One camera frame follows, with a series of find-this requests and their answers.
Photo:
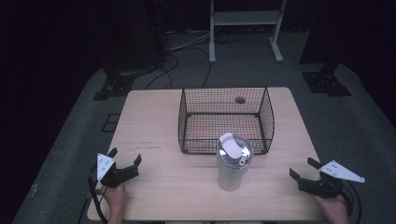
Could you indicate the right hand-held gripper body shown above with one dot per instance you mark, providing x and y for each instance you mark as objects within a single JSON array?
[{"x": 323, "y": 186}]

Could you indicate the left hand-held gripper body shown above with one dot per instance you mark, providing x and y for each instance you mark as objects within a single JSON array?
[{"x": 120, "y": 175}]

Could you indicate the silver tumbler with white lid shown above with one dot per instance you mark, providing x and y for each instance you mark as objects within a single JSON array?
[{"x": 233, "y": 165}]

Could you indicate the person's left hand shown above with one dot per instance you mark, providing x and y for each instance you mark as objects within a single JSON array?
[{"x": 114, "y": 199}]

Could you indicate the person's right hand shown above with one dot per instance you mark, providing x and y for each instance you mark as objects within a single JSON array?
[{"x": 335, "y": 210}]

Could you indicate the black stand base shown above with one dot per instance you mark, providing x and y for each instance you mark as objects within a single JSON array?
[
  {"x": 327, "y": 82},
  {"x": 116, "y": 85}
]

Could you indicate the white metal stand frame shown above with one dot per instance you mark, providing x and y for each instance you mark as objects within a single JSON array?
[{"x": 246, "y": 17}]

